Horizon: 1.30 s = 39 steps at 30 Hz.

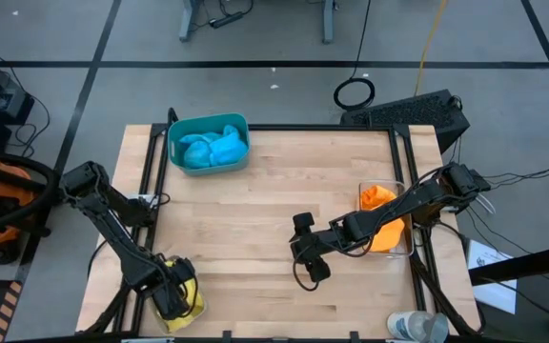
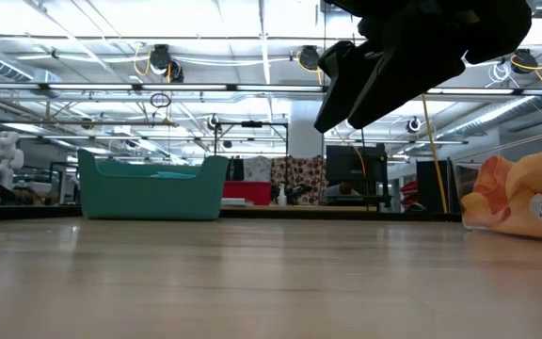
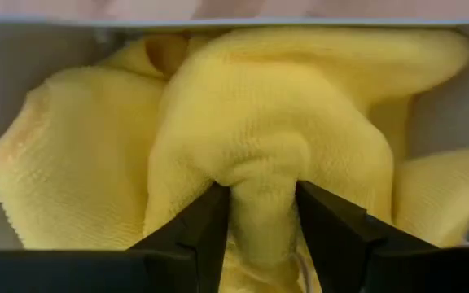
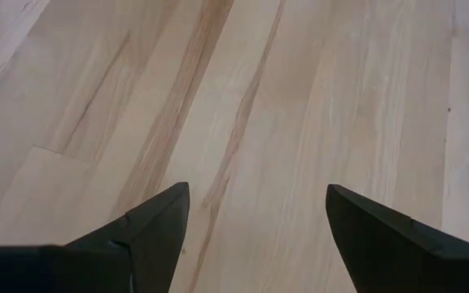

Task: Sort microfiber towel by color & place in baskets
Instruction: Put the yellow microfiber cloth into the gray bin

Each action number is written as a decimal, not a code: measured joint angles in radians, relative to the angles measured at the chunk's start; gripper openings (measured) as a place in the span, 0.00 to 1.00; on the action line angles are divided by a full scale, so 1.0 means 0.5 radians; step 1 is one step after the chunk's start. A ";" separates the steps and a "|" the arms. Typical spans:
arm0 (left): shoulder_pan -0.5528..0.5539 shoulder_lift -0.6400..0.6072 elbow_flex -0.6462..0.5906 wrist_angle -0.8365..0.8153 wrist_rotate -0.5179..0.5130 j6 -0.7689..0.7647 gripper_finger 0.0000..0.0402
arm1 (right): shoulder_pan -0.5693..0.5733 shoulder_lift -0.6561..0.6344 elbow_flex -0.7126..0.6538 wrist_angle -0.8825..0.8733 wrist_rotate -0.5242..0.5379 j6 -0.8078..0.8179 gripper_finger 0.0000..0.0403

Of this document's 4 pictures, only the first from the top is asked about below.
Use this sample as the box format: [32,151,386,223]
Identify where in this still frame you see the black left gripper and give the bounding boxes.
[152,259,198,321]

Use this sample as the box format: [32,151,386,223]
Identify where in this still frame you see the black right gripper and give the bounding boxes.
[289,212,350,285]

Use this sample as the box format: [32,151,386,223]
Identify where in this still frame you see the blue microfiber towel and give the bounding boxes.
[209,124,250,167]
[178,131,223,170]

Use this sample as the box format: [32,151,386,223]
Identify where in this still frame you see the gray plastic basket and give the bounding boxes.
[146,255,207,336]

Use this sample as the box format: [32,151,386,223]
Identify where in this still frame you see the clear plastic container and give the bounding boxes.
[357,179,416,258]

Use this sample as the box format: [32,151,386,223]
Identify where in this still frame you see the teal plastic basket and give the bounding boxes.
[167,111,252,178]

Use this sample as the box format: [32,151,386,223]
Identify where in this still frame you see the black perforated computer case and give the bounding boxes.
[339,89,471,154]

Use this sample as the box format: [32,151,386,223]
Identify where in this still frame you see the orange black shop vacuum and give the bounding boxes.
[0,150,66,266]

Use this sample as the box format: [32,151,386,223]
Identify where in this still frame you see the white paper sheet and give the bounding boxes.
[466,237,519,315]

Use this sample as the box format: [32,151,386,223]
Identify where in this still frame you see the gray desk leg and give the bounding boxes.
[320,0,338,45]
[177,0,200,43]

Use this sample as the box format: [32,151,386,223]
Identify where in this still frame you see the black bar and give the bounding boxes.
[468,241,549,287]

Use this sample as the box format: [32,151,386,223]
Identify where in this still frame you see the black power strip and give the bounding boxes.
[207,10,246,30]

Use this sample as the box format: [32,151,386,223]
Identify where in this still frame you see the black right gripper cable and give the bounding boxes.
[292,256,322,293]

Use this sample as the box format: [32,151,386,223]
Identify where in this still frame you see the black metal table frame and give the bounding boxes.
[76,107,485,343]

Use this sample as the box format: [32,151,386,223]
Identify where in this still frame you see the black coiled cable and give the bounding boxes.
[333,0,376,111]

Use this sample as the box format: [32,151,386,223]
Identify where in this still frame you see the yellow cable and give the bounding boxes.
[413,0,449,96]

